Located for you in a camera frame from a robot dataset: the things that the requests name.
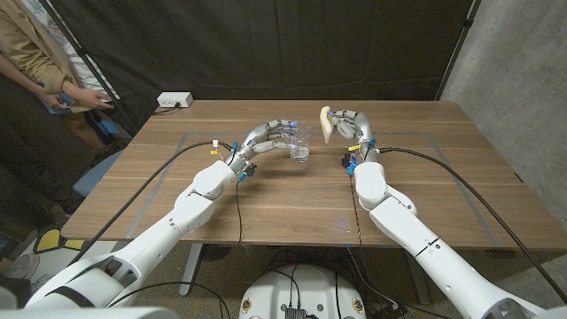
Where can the blue chair seat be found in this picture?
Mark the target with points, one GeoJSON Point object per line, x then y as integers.
{"type": "Point", "coordinates": [95, 175]}

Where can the black backdrop stand pole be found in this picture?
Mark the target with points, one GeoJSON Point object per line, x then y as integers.
{"type": "Point", "coordinates": [458, 49]}
{"type": "Point", "coordinates": [84, 57]}

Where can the white power strip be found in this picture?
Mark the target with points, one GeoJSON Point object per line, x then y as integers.
{"type": "Point", "coordinates": [175, 99]}

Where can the yellow sponge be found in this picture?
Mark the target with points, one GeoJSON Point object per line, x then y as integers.
{"type": "Point", "coordinates": [326, 126]}

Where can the person in tan jacket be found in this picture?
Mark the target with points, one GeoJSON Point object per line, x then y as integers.
{"type": "Point", "coordinates": [26, 44]}

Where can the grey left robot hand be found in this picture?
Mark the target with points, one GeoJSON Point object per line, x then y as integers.
{"type": "Point", "coordinates": [254, 139]}

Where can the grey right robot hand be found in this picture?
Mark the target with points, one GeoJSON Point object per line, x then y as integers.
{"type": "Point", "coordinates": [361, 126]}

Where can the white table leg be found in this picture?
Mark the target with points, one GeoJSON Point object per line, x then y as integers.
{"type": "Point", "coordinates": [190, 268]}
{"type": "Point", "coordinates": [417, 274]}

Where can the round black fan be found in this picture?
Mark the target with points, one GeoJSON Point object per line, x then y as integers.
{"type": "Point", "coordinates": [215, 252]}

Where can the clear glass cup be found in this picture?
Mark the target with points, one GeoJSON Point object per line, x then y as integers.
{"type": "Point", "coordinates": [300, 150]}

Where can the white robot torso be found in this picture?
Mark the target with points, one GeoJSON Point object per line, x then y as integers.
{"type": "Point", "coordinates": [303, 292]}

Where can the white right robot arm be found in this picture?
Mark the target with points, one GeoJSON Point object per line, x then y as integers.
{"type": "Point", "coordinates": [425, 252]}

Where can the person's right hand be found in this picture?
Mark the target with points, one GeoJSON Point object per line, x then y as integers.
{"type": "Point", "coordinates": [53, 102]}

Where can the blue box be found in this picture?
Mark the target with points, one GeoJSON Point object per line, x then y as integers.
{"type": "Point", "coordinates": [106, 128]}

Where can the person's left forearm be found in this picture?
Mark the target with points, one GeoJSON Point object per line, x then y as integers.
{"type": "Point", "coordinates": [71, 87]}

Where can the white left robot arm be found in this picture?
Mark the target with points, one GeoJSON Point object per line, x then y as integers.
{"type": "Point", "coordinates": [146, 246]}

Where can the person's right forearm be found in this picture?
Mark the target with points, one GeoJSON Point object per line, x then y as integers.
{"type": "Point", "coordinates": [20, 73]}

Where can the person's left hand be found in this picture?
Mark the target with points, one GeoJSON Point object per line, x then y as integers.
{"type": "Point", "coordinates": [90, 97]}

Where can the black backdrop curtain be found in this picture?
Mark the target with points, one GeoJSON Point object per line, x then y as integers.
{"type": "Point", "coordinates": [266, 44]}

